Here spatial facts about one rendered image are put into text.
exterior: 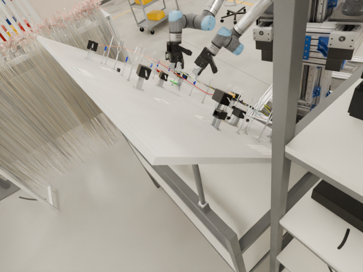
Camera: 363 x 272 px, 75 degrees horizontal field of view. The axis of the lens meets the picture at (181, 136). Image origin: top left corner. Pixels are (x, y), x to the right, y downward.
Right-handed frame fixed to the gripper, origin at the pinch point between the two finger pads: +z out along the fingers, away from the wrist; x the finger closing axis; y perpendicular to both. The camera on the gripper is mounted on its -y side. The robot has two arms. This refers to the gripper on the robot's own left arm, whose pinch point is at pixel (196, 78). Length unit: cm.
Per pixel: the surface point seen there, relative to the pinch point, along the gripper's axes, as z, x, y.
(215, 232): 27, 78, -50
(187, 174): 32, 48, -29
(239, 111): -21, 64, -23
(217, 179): 21, 51, -42
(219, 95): -20, 60, -13
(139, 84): -9, 73, 14
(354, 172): -41, 111, -37
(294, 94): -45, 108, -19
